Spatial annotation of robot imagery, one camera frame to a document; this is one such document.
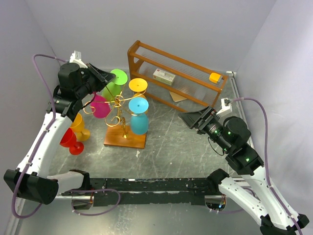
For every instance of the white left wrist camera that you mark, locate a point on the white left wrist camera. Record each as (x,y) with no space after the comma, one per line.
(77,58)

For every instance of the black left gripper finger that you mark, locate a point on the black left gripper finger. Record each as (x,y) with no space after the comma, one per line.
(97,87)
(102,76)

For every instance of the pink plastic wine glass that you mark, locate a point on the pink plastic wine glass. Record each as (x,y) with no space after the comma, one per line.
(99,107)

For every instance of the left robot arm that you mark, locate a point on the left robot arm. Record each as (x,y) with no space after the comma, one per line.
(30,178)

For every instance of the tan cardboard piece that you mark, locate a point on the tan cardboard piece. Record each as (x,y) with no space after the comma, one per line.
(176,97)

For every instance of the small white card box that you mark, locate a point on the small white card box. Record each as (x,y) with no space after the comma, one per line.
(164,76)

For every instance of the gold wire glass rack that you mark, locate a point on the gold wire glass rack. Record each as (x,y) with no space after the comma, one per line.
(114,118)

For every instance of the blue plastic wine glass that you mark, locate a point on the blue plastic wine glass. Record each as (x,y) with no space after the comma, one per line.
(139,121)

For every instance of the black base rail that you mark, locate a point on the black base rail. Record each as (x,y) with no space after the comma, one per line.
(194,191)

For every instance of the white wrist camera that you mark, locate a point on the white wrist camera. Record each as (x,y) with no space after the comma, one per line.
(226,107)
(77,58)

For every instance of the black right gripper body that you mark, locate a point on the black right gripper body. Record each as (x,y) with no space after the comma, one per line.
(213,128)

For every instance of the wooden rack base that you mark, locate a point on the wooden rack base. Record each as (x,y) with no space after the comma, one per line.
(124,137)

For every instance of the wooden shelf rack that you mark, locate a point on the wooden shelf rack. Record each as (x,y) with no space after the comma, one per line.
(191,81)

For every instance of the orange plastic wine glass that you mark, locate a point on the orange plastic wine glass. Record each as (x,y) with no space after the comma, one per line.
(78,127)

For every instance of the yellow grey box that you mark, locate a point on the yellow grey box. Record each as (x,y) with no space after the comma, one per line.
(215,77)

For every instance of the red plastic wine glass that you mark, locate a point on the red plastic wine glass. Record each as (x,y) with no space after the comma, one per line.
(70,141)

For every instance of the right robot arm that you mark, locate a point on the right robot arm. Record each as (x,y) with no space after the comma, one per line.
(268,208)

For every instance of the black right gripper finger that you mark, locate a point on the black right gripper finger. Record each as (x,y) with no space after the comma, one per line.
(199,131)
(194,119)

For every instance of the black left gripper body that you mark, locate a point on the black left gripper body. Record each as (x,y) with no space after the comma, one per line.
(89,79)

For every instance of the green plastic wine glass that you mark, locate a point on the green plastic wine glass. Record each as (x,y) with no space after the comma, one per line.
(114,88)

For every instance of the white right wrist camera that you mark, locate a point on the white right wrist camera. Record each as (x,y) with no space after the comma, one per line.
(226,107)

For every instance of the yellow plastic wine glass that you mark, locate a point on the yellow plastic wine glass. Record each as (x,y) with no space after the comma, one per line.
(139,87)

